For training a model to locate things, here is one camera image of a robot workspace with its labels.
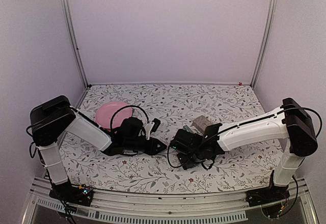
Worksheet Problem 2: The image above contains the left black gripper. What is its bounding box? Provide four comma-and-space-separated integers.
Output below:
124, 136, 167, 156

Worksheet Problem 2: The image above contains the grey glasses case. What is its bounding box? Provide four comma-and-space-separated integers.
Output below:
192, 115, 213, 134

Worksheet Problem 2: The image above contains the blue glasses case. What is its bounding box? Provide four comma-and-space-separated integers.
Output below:
182, 125, 194, 133

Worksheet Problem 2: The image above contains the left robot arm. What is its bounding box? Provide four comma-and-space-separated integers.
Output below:
26, 95, 167, 201

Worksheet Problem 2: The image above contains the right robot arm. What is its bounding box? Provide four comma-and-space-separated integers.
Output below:
168, 98, 320, 202

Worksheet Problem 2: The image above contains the pink plate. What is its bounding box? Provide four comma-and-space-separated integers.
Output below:
95, 101, 133, 129

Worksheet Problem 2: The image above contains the right black cable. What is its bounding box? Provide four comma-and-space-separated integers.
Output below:
167, 145, 217, 171

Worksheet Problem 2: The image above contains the black cable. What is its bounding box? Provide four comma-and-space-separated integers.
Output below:
167, 145, 217, 171
109, 105, 150, 135

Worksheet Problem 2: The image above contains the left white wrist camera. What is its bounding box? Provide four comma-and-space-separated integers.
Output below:
144, 118, 161, 140

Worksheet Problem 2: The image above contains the left black cable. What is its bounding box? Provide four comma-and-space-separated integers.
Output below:
109, 105, 150, 135

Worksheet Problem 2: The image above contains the front aluminium rail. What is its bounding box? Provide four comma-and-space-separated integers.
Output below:
22, 177, 319, 223

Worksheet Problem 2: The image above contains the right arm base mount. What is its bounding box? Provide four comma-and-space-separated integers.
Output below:
246, 170, 290, 219

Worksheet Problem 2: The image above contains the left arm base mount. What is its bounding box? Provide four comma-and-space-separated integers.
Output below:
49, 180, 94, 207

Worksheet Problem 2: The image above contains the left aluminium frame post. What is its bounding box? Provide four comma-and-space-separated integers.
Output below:
61, 0, 89, 89

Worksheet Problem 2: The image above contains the aluminium frame post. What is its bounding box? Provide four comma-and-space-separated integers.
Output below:
250, 0, 278, 90
61, 0, 89, 89

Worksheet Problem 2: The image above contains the right aluminium frame post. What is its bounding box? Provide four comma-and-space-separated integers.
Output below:
250, 0, 278, 90

